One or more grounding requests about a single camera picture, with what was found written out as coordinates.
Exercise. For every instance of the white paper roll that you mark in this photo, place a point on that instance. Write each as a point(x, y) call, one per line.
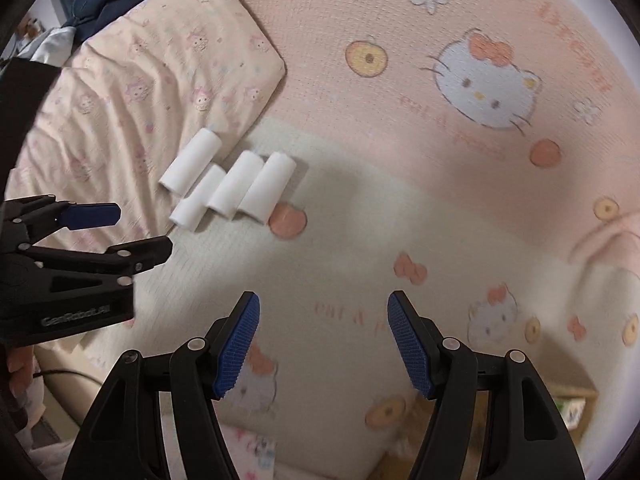
point(235, 185)
point(190, 162)
point(192, 205)
point(267, 187)

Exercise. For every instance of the pink printed pillow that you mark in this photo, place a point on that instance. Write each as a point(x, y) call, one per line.
point(150, 75)

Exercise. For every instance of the cardboard box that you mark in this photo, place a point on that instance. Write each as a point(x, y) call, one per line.
point(580, 395)

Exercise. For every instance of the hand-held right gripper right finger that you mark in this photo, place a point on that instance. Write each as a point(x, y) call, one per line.
point(407, 345)

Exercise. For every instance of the white cloth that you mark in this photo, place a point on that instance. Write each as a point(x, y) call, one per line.
point(55, 45)

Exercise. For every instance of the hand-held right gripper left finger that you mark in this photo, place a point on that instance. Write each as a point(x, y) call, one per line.
point(237, 345)

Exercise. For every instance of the person's left hand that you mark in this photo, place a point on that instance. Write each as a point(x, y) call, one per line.
point(20, 370)

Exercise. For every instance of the pink printed cloth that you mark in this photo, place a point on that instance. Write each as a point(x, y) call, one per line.
point(250, 450)

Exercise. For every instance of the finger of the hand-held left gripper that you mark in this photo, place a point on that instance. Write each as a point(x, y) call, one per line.
point(145, 252)
point(92, 215)

